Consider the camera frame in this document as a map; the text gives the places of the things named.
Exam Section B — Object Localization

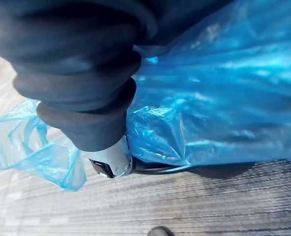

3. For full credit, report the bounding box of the blue plastic trash bag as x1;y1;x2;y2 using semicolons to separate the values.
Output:
0;0;291;192

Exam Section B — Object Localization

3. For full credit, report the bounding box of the dark robot foot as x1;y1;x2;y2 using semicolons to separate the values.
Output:
147;225;176;236

